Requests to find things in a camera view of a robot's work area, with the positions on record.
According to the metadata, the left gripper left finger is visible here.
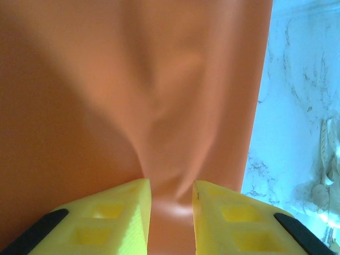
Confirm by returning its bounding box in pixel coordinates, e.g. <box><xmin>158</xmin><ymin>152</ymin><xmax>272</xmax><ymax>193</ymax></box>
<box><xmin>0</xmin><ymin>178</ymin><xmax>152</xmax><ymax>255</ymax></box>

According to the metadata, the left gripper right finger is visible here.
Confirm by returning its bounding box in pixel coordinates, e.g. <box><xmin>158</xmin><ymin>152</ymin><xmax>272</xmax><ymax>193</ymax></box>
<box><xmin>191</xmin><ymin>180</ymin><xmax>340</xmax><ymax>255</ymax></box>

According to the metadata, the beige fabric ribbon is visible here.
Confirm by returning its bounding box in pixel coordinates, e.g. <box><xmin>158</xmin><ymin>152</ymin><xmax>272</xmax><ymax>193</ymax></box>
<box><xmin>292</xmin><ymin>111</ymin><xmax>340</xmax><ymax>216</ymax></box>

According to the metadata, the orange wrapping paper sheet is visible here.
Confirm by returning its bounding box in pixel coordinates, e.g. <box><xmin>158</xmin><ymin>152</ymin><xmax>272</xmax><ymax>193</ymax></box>
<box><xmin>0</xmin><ymin>0</ymin><xmax>274</xmax><ymax>255</ymax></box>

